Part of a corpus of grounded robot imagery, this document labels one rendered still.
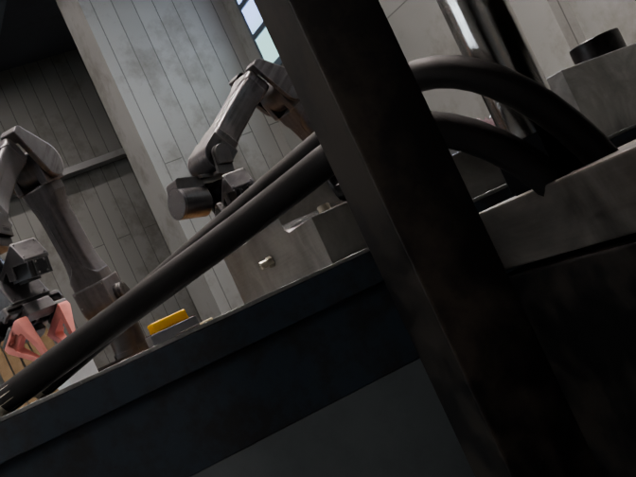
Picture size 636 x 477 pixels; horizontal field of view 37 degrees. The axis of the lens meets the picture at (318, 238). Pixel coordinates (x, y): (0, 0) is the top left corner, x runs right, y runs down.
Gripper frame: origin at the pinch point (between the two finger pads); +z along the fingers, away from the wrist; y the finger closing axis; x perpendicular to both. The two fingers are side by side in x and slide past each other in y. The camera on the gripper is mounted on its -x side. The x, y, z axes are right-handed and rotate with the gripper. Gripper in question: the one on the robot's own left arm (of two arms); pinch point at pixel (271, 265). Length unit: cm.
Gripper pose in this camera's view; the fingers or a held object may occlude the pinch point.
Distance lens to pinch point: 165.1
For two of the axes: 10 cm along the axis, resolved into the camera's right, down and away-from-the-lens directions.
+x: -1.1, 6.2, 7.8
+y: 8.3, -3.7, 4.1
